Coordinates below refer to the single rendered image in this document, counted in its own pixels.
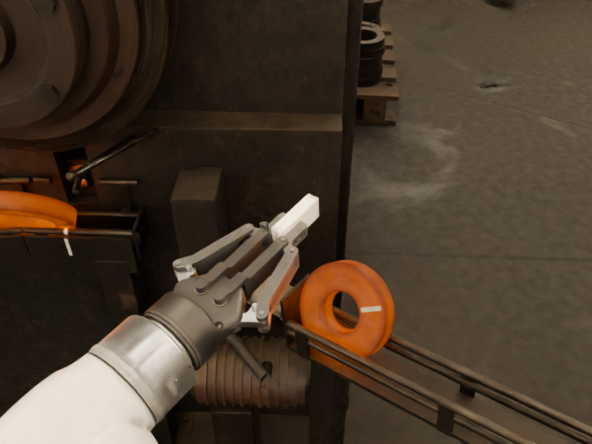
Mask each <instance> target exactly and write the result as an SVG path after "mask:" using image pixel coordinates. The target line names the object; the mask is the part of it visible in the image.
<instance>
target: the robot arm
mask: <svg viewBox="0 0 592 444"><path fill-rule="evenodd" d="M318 217H319V199H318V197H316V196H313V195H310V194H307V195H306V196H305V197H304V198H303V199H302V200H301V201H300V202H298V203H297V204H296V205H295V206H294V207H293V208H292V209H291V210H290V211H289V212H288V213H287V214H285V213H280V214H278V215H277V216H276V217H275V218H274V219H273V220H272V221H271V222H270V223H268V222H261V223H260V228H255V227H254V226H253V225H251V224H246V225H244V226H241V227H240V228H238V229H236V230H235V231H233V232H231V233H229V234H228V235H226V236H225V237H223V238H221V239H219V240H217V241H215V242H214V243H212V244H211V245H209V246H208V247H206V248H204V249H202V250H200V251H198V252H197V253H195V254H193V255H190V256H186V257H183V258H180V259H177V260H175V261H174V262H173V267H174V272H175V276H176V278H177V281H178V283H177V284H176V285H175V287H174V290H173V291H172V292H168V293H166V294H165V295H164V296H163V297H161V298H160V299H159V300H158V301H157V302H156V303H155V304H153V305H152V306H151V307H150V308H149V309H148V310H147V311H146V312H144V314H143V316H140V315H131V316H129V317H128V318H127V319H126V320H124V321H123V322H122V323H121V324H120V325H119V326H117V327H116V328H115V329H114V330H113V331H112V332H110V333H109V334H108V335H107V336H106V337H105V338H104V339H102V340H101V341H100V342H99V343H98V344H96V345H95V346H93V347H92V348H91V349H90V351H89V352H88V353H87V354H86V355H84V356H83V357H82V358H81V359H79V360H77V361H76V362H74V363H73V364H71V365H69V366H67V367H65V368H63V369H61V370H59V371H56V372H54V373H53V374H51V375H50V376H49V377H47V378H46V379H45V380H43V381H42V382H40V383H39V384H38V385H36V386H35V387H34V388H33V389H31V390H30V391H29V392H28V393H27V394H25V395H24V396H23V397H22V398H21V399H20V400H18V401H17V402H16V403H15V404H14V405H13V406H12V407H11V408H10V409H9V410H8V411H7V412H6V413H5V414H4V415H3V416H2V417H1V418H0V444H158V442H157V441H156V440H155V438H154V437H153V435H152V433H151V429H152V428H153V427H154V426H155V425H157V424H158V422H160V421H161V420H162V419H163V418H164V417H165V416H166V414H167V413H168V412H169V411H170V410H171V409H172V408H173V407H174V406H175V405H176V404H177V403H178V402H179V401H180V399H181V398H182V397H183V396H184V395H185V394H186V393H187V392H188V391H189V390H190V389H191V388H192V387H193V386H194V384H195V383H196V373H195V371H197V370H198V369H199V368H200V367H201V366H202V365H203V364H204V363H205V362H206V361H207V360H208V359H209V358H210V357H211V356H212V355H213V354H214V353H215V352H216V351H217V350H218V349H219V347H220V346H221V345H222V344H223V342H224V341H225V340H226V338H227V337H229V336H231V335H233V334H235V333H237V332H239V331H240V330H241V329H242V327H251V328H258V330H259V332H261V333H267V332H268V331H269V330H270V322H271V315H272V313H273V312H274V310H275V308H276V306H277V305H278V302H279V301H280V299H281V298H282V296H283V294H284V292H285V290H286V288H287V286H288V285H289V284H290V282H291V280H292V278H293V276H294V274H295V273H296V271H297V269H298V268H299V266H300V263H299V251H298V249H297V248H296V246H297V245H298V244H299V243H300V242H301V241H302V240H303V239H305V238H306V237H307V228H308V227H309V226H310V225H311V224H312V223H313V222H314V221H315V220H316V219H317V218H318ZM243 238H244V239H243ZM272 242H273V243H272ZM271 243H272V244H271ZM271 274H272V275H271ZM270 275H271V276H270ZM269 276H270V279H269V280H268V282H267V284H266V285H265V287H264V288H263V290H262V292H261V294H260V295H259V298H258V301H257V303H253V304H252V307H251V308H250V309H249V310H248V311H247V312H246V313H245V306H246V303H247V302H248V301H249V300H250V299H251V297H252V294H253V292H254V291H255V290H256V289H257V288H258V287H259V286H260V285H261V284H262V283H263V282H264V281H265V280H266V279H267V278H268V277H269Z"/></svg>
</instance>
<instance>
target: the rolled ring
mask: <svg viewBox="0 0 592 444"><path fill-rule="evenodd" d="M76 220H77V211H76V209H75V208H74V207H73V206H71V205H70V204H68V203H65V202H63V201H61V200H58V199H55V198H52V197H49V196H42V195H37V194H33V193H26V192H20V191H11V190H0V228H3V227H24V228H25V227H50V228H75V227H76Z"/></svg>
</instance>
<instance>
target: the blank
mask: <svg viewBox="0 0 592 444"><path fill-rule="evenodd" d="M338 292H346V293H348V294H349V295H351V296H352V297H353V298H354V300H355V301H356V303H357V305H358V308H359V322H358V324H357V326H356V327H355V328H354V329H347V328H346V327H344V326H342V325H341V324H340V323H339V322H338V321H337V319H336V317H335V316H334V313H333V307H332V304H333V299H334V297H335V296H336V294H337V293H338ZM300 318H301V321H302V324H303V326H304V327H306V328H308V329H311V330H312V331H314V332H315V333H317V334H319V335H321V336H323V337H326V338H328V339H329V340H331V341H333V342H335V343H337V344H340V345H342V346H343V347H345V348H347V349H349V350H351V351H353V352H356V353H357V354H359V355H361V356H363V357H365V358H366V357H368V356H370V355H372V354H374V353H376V352H377V351H379V350H380V348H381V347H382V346H383V345H384V344H385V343H386V342H387V341H388V339H389V337H390V334H391V332H392V329H393V326H394V320H395V309H394V303H393V300H392V296H391V294H390V291H389V289H388V287H387V285H386V284H385V282H384V281H383V280H382V278H381V277H380V276H379V275H378V274H377V273H376V272H375V271H374V270H372V269H371V268H370V267H368V266H366V265H365V264H363V263H360V262H356V261H352V260H341V261H336V262H333V263H326V264H324V265H322V266H321V267H319V268H317V269H316V270H315V271H314V272H312V274H311V275H310V276H309V277H308V279H307V281H306V282H305V284H304V286H303V288H302V291H301V295H300Z"/></svg>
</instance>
